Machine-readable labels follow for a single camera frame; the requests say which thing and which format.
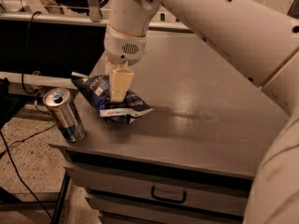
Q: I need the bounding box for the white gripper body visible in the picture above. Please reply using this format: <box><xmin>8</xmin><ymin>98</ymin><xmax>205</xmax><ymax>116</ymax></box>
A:
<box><xmin>104</xmin><ymin>25</ymin><xmax>147</xmax><ymax>65</ymax></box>

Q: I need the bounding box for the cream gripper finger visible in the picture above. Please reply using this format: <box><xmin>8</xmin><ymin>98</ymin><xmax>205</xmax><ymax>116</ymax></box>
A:
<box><xmin>109</xmin><ymin>63</ymin><xmax>134</xmax><ymax>103</ymax></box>
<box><xmin>105</xmin><ymin>56</ymin><xmax>121</xmax><ymax>76</ymax></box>

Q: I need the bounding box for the blue potato chip bag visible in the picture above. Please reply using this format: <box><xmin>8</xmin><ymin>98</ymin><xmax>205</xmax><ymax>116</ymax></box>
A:
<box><xmin>71</xmin><ymin>75</ymin><xmax>152</xmax><ymax>124</ymax></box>

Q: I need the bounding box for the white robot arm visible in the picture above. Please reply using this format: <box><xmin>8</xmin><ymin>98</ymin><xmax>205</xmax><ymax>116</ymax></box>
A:
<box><xmin>105</xmin><ymin>0</ymin><xmax>299</xmax><ymax>224</ymax></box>

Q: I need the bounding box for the silver redbull can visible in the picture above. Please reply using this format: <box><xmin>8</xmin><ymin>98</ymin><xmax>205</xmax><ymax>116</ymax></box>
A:
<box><xmin>43</xmin><ymin>88</ymin><xmax>86</xmax><ymax>143</ymax></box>

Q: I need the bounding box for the grey drawer cabinet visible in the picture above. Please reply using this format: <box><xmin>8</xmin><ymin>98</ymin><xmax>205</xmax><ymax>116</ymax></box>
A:
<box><xmin>50</xmin><ymin>31</ymin><xmax>287</xmax><ymax>224</ymax></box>

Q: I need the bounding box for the left metal bracket post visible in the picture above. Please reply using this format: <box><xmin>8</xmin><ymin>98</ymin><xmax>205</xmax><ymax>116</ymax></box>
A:
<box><xmin>87</xmin><ymin>0</ymin><xmax>102</xmax><ymax>22</ymax></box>

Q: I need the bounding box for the black hanging cable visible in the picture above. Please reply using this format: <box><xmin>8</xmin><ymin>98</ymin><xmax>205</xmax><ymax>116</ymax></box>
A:
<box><xmin>21</xmin><ymin>10</ymin><xmax>43</xmax><ymax>96</ymax></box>

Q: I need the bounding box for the metal rail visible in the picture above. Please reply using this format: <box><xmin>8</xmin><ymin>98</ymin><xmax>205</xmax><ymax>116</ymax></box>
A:
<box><xmin>0</xmin><ymin>12</ymin><xmax>192</xmax><ymax>34</ymax></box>

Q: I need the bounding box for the black drawer handle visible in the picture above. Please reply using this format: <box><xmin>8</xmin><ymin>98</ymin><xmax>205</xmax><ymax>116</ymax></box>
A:
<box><xmin>150</xmin><ymin>186</ymin><xmax>187</xmax><ymax>204</ymax></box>

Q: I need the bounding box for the black cable on floor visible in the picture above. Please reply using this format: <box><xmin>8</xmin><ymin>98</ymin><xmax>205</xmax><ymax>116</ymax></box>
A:
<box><xmin>0</xmin><ymin>123</ymin><xmax>57</xmax><ymax>221</ymax></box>

